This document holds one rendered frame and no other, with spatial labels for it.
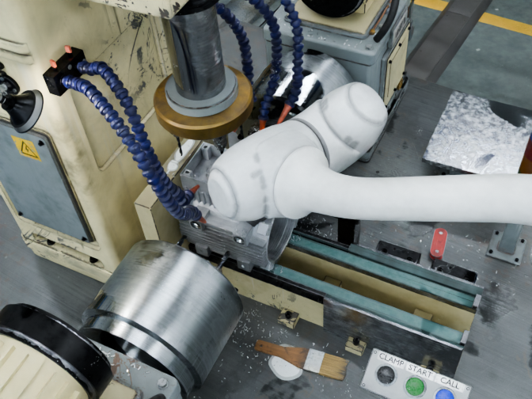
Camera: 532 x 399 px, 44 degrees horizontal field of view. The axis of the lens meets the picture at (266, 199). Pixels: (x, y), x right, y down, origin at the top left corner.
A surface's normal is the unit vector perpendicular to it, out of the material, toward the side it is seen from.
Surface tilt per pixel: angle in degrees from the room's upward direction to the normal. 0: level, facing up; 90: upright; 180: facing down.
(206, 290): 43
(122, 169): 90
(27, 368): 22
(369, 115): 39
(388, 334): 90
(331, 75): 32
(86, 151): 90
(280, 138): 16
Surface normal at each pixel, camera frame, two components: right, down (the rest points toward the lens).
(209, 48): 0.61, 0.58
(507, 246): -0.44, 0.70
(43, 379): 0.54, -0.29
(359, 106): 0.33, -0.37
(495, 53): -0.06, -0.64
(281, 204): 0.10, 0.59
